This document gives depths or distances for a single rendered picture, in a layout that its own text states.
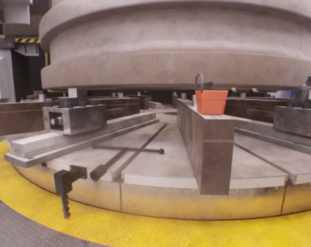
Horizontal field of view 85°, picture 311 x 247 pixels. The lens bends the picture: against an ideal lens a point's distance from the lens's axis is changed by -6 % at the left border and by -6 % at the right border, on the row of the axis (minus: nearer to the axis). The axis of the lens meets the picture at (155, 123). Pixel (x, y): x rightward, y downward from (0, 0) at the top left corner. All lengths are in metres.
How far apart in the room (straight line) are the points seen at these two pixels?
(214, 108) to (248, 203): 0.67
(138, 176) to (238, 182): 0.60
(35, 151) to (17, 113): 1.21
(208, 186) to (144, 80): 1.01
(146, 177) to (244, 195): 0.62
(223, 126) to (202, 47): 0.99
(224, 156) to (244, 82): 0.92
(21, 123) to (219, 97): 2.32
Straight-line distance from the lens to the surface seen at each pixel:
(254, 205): 1.37
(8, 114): 2.67
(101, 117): 1.81
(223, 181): 0.95
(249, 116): 3.22
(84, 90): 1.82
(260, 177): 1.26
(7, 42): 4.57
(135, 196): 1.26
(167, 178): 1.12
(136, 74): 1.59
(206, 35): 1.78
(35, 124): 2.70
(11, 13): 3.84
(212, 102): 0.95
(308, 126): 1.85
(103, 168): 1.17
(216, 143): 0.87
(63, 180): 1.22
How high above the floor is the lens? 0.81
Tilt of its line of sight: 10 degrees down
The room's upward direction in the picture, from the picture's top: straight up
